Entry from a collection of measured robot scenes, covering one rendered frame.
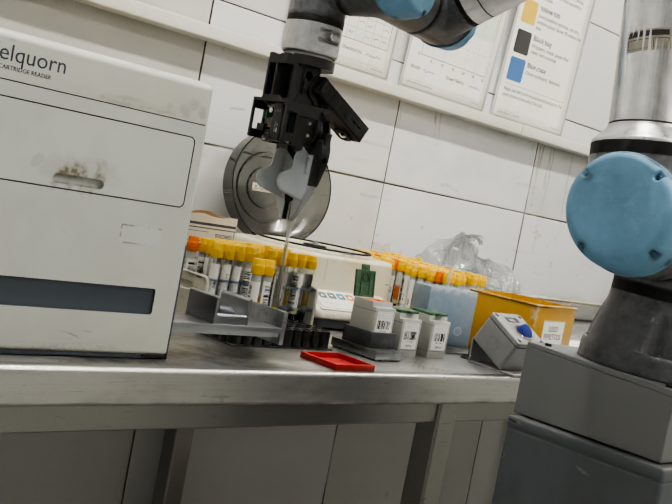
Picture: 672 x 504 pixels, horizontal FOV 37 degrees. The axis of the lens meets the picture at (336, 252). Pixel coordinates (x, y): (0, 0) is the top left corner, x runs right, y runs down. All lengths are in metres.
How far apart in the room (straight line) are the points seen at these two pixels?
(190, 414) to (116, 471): 0.80
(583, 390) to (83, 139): 0.60
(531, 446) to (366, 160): 1.08
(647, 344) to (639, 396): 0.06
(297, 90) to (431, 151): 1.00
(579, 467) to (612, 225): 0.28
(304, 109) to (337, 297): 0.42
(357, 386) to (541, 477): 0.25
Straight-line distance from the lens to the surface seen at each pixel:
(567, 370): 1.15
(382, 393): 1.26
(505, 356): 1.48
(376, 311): 1.36
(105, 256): 1.02
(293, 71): 1.29
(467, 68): 2.32
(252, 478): 2.10
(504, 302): 1.65
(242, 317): 1.16
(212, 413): 1.13
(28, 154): 0.97
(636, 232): 1.00
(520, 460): 1.17
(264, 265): 1.26
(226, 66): 1.87
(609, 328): 1.15
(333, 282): 1.61
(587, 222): 1.01
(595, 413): 1.13
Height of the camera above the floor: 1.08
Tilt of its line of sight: 3 degrees down
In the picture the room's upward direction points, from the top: 11 degrees clockwise
